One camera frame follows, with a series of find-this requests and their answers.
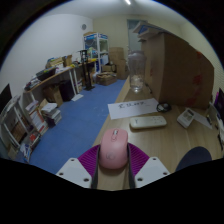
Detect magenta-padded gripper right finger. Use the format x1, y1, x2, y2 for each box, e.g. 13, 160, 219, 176
126, 143, 171, 190

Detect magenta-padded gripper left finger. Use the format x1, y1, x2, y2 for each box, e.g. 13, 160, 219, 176
55, 145, 101, 190

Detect pink computer mouse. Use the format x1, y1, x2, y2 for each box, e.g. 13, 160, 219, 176
99, 128, 130, 170

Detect dark blue round mouse pad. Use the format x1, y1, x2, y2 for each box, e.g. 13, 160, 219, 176
175, 146, 213, 173

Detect stack of books and papers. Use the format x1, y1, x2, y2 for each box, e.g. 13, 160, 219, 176
39, 102, 63, 128

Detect white paper sheet with writing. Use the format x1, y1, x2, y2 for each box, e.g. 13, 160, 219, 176
107, 97, 160, 121

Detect white shelf unit with books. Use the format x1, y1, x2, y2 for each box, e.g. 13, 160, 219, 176
0, 94, 46, 163

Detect plain white paper sheet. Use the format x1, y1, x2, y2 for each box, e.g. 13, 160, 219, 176
190, 109, 213, 130

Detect small cardboard box under desk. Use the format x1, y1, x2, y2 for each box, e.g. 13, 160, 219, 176
42, 84, 65, 108

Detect black computer monitor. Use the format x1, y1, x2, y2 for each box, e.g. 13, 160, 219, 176
213, 87, 224, 122

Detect open cardboard box with items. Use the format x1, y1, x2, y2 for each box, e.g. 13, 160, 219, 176
96, 71, 118, 87

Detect long wooden desk white legs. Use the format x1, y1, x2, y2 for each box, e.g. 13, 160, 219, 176
22, 58, 98, 103

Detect large brown cardboard box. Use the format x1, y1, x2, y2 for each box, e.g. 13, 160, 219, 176
141, 32, 215, 110

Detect black flat screen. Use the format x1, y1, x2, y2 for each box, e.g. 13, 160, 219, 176
0, 83, 13, 114

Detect black tall stand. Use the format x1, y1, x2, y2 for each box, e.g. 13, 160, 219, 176
78, 48, 96, 92

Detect stack of brown cardboard boxes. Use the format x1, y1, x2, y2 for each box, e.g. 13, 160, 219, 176
108, 46, 130, 81

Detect blue and white display cabinet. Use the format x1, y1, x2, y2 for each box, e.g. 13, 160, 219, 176
83, 31, 110, 74

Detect black coiled cable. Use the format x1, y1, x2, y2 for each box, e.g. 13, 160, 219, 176
156, 102, 173, 114

